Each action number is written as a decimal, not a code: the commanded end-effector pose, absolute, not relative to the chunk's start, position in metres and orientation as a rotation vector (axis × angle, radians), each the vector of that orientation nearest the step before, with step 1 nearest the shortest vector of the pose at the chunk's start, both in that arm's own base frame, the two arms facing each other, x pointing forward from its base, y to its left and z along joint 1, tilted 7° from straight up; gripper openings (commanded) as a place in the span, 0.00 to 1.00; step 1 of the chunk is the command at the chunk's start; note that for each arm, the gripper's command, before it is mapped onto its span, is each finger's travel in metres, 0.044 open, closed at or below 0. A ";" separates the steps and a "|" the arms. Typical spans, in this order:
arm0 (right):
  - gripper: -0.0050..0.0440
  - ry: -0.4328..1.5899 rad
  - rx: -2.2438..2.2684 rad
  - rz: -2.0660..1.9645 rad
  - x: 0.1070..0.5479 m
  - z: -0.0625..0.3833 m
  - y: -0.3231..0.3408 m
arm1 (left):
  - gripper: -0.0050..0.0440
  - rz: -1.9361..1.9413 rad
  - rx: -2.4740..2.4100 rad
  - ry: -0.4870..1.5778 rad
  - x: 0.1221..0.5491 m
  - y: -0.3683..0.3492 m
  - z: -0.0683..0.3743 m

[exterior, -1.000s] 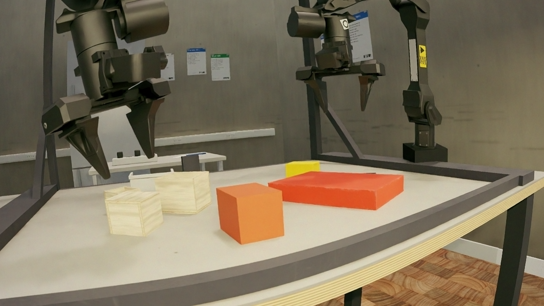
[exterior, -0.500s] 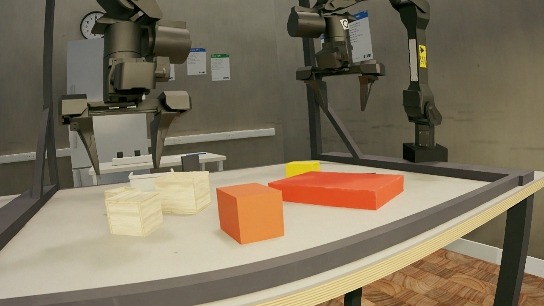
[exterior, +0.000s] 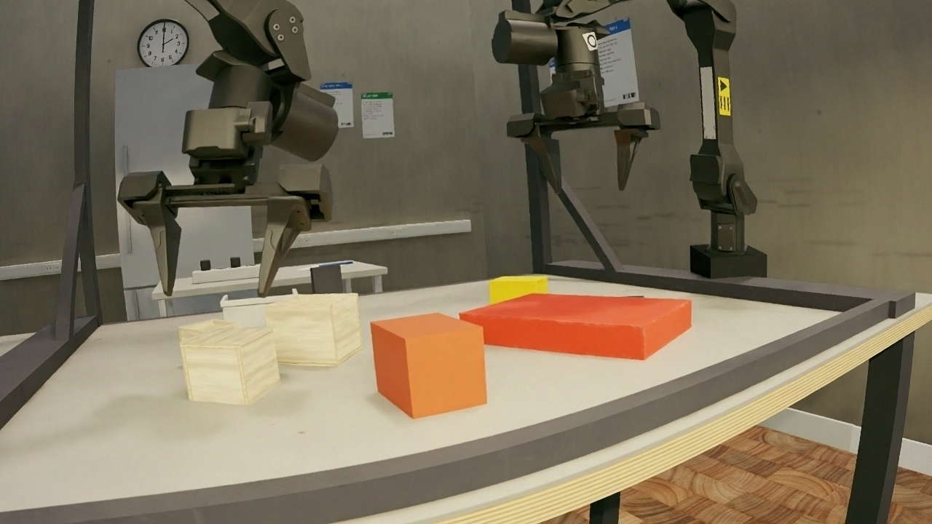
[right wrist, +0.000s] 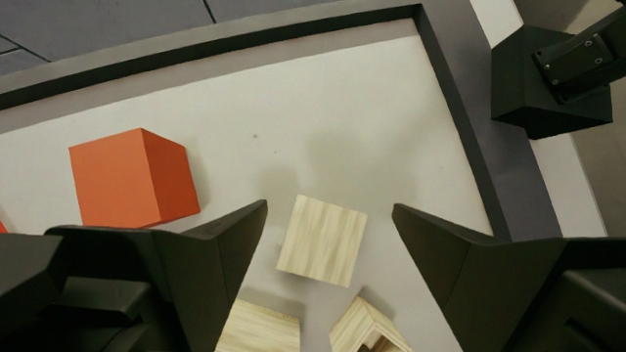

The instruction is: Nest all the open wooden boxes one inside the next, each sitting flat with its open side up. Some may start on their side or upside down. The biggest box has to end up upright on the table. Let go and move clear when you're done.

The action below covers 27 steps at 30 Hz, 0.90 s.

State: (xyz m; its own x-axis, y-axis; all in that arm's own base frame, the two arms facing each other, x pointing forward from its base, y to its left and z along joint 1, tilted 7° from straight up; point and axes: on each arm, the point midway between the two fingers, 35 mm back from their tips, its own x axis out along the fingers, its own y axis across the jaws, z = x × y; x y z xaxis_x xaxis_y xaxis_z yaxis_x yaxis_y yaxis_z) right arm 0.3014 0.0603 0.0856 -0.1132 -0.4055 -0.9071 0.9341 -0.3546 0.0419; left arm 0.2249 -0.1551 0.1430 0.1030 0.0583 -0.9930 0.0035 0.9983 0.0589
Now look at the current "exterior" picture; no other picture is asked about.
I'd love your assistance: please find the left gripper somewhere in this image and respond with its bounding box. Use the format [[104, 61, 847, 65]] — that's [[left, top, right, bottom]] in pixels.
[[506, 63, 661, 194]]

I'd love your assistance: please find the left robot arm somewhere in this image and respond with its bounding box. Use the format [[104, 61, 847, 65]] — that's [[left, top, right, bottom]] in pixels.
[[491, 0, 757, 255]]

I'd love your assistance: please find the orange cube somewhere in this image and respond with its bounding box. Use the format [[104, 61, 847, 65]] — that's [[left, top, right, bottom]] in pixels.
[[370, 312, 487, 419]]

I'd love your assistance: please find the flat red-orange board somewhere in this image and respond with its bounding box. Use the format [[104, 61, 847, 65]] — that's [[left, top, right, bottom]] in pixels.
[[459, 293, 692, 360]]

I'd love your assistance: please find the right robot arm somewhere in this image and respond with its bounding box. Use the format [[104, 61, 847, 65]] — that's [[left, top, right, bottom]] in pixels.
[[181, 0, 339, 172]]

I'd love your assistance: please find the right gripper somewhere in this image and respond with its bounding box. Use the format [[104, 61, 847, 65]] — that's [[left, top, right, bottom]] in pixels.
[[117, 146, 333, 298]]

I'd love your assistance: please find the white open box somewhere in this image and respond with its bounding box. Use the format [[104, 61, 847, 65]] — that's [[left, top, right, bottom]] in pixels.
[[221, 295, 293, 328]]

